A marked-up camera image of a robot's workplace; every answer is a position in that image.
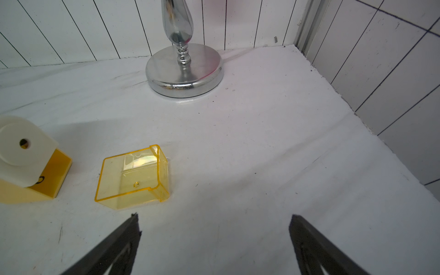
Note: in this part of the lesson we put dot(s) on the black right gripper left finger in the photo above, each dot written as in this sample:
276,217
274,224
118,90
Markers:
115,255

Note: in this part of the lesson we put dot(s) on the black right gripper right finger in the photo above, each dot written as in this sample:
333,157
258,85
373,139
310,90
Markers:
316,254

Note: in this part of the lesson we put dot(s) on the yellow sharpener near stand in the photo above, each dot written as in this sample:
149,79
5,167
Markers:
33,168

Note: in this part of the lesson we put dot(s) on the chrome glass rack stand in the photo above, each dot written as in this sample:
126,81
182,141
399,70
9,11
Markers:
183,70

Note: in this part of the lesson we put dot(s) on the yellow tray near stand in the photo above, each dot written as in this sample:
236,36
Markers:
134,178

